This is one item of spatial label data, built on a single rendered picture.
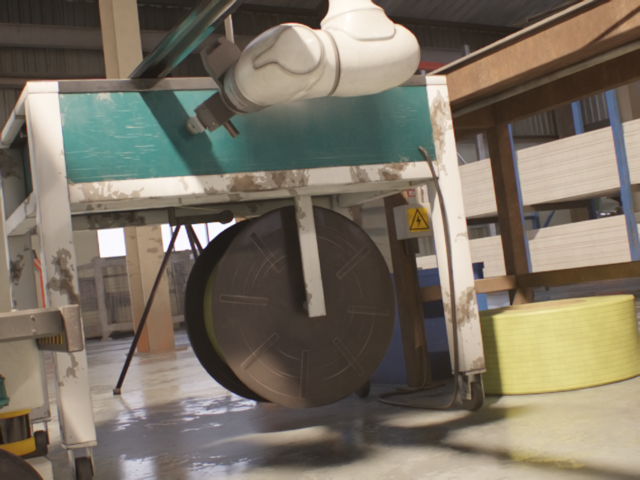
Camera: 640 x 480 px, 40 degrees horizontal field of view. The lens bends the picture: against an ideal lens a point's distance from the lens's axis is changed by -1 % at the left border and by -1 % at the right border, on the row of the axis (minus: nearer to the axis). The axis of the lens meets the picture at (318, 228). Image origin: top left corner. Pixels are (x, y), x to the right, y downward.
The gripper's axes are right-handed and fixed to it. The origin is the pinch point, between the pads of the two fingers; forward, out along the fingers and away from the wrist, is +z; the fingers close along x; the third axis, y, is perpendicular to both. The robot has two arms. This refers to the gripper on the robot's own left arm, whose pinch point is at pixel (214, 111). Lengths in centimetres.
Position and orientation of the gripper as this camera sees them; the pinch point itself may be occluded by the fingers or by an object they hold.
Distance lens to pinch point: 161.6
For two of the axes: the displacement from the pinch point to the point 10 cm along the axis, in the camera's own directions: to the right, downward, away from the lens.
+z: -4.3, 1.1, 9.0
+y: 5.9, 7.8, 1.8
